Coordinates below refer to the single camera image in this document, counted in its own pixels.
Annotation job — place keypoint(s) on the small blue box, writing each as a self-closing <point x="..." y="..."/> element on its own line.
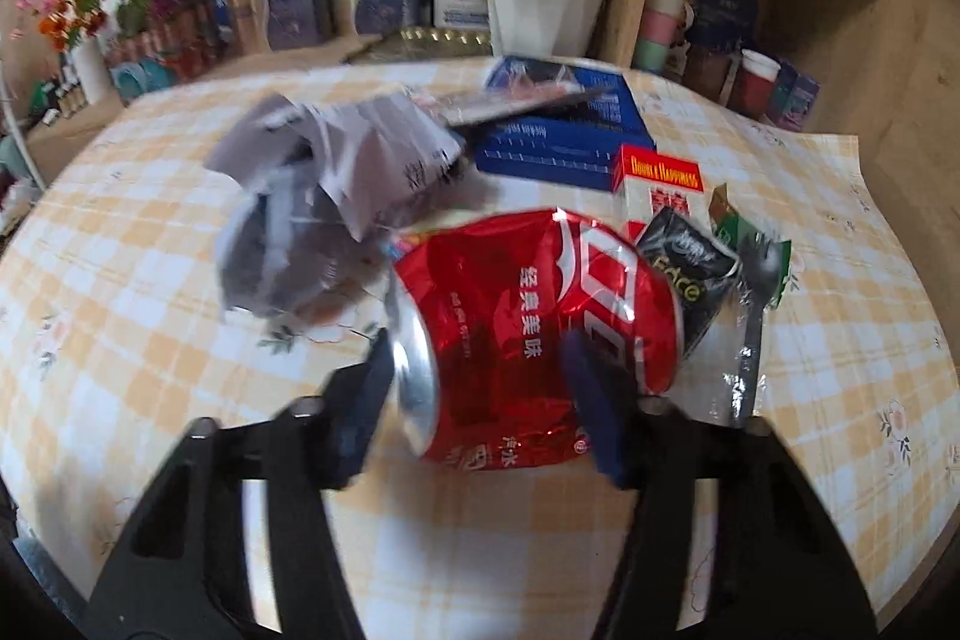
<point x="791" y="96"/>

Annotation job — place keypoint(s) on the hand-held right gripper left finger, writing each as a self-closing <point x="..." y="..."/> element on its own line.
<point x="360" y="415"/>

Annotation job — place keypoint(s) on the stack of pastel cups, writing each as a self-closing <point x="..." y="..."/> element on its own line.
<point x="664" y="3"/>

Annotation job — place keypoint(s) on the green packet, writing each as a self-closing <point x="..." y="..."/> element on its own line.
<point x="731" y="227"/>

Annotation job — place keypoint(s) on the red paper cup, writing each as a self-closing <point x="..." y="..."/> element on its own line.
<point x="754" y="81"/>

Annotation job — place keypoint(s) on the crumpled white paper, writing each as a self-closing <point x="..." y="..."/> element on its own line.
<point x="352" y="160"/>

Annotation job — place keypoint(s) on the red white cigarette pack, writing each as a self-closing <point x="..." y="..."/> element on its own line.
<point x="652" y="190"/>

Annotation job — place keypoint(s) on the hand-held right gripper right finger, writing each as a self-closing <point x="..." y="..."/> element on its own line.
<point x="600" y="407"/>

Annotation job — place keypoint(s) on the brown box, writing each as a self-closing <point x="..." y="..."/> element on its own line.
<point x="705" y="74"/>

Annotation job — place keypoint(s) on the black sachet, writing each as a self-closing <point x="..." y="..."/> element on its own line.
<point x="686" y="272"/>

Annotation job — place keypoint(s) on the checked floral tablecloth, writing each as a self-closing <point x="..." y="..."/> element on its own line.
<point x="150" y="280"/>

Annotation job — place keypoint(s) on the blue coffee box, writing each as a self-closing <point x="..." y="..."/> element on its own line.
<point x="555" y="145"/>

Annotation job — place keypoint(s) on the striped flower planter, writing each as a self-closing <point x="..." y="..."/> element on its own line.
<point x="172" y="44"/>

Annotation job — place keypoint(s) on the crushed red soda can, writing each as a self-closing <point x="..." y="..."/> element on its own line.
<point x="510" y="325"/>

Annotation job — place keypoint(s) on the plastic-wrapped fork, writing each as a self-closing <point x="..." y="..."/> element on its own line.
<point x="750" y="325"/>

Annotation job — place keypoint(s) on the gold embossed tray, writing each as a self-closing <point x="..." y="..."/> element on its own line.
<point x="435" y="40"/>

